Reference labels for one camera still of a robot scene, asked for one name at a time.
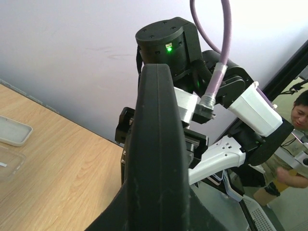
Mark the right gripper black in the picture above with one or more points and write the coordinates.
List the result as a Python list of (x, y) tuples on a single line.
[(196, 143)]

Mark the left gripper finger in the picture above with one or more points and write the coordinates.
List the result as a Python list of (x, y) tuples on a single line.
[(115, 216)]

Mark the black phone case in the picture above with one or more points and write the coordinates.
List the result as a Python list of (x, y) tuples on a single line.
[(157, 163)]

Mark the clear phone case with ring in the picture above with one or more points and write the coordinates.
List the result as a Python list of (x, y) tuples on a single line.
[(10, 163)]

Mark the white phone case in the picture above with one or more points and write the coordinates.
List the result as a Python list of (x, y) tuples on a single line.
[(13, 132)]

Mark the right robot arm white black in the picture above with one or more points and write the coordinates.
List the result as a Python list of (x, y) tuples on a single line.
[(201, 81)]

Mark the person in background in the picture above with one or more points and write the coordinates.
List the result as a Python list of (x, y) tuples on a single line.
[(277, 169)]

